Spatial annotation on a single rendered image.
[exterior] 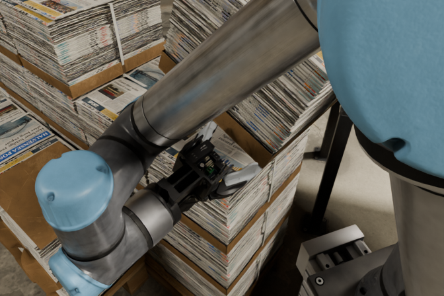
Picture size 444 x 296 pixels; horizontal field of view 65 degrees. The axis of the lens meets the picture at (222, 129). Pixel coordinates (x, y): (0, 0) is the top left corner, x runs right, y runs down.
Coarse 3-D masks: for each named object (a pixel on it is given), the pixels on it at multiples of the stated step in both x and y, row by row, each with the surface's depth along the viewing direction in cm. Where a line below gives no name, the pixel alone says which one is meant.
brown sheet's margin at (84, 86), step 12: (156, 48) 117; (24, 60) 109; (132, 60) 111; (144, 60) 115; (36, 72) 108; (108, 72) 106; (120, 72) 110; (60, 84) 100; (84, 84) 101; (96, 84) 104
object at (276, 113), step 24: (192, 0) 55; (216, 0) 52; (240, 0) 50; (192, 24) 57; (216, 24) 54; (168, 48) 63; (192, 48) 59; (288, 72) 50; (312, 72) 47; (264, 96) 54; (288, 96) 51; (312, 96) 49; (240, 120) 60; (264, 120) 56; (288, 120) 53; (312, 120) 70; (264, 144) 59
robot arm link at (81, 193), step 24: (96, 144) 42; (120, 144) 42; (48, 168) 36; (72, 168) 36; (96, 168) 36; (120, 168) 40; (48, 192) 34; (72, 192) 34; (96, 192) 35; (120, 192) 39; (48, 216) 35; (72, 216) 34; (96, 216) 36; (120, 216) 41; (72, 240) 37; (96, 240) 38; (120, 240) 42
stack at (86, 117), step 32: (0, 64) 129; (32, 96) 124; (64, 96) 104; (96, 96) 102; (128, 96) 102; (64, 128) 120; (96, 128) 100; (160, 160) 86; (224, 160) 82; (288, 160) 96; (256, 192) 87; (288, 192) 110; (224, 224) 81; (256, 224) 97; (160, 256) 124; (192, 256) 104; (224, 256) 90; (192, 288) 119; (224, 288) 102; (256, 288) 131
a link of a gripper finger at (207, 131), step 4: (208, 124) 58; (212, 124) 64; (216, 124) 64; (204, 128) 63; (208, 128) 60; (212, 128) 64; (216, 128) 64; (200, 132) 62; (204, 132) 59; (208, 132) 63; (212, 132) 63; (204, 136) 59; (208, 136) 62; (204, 140) 61
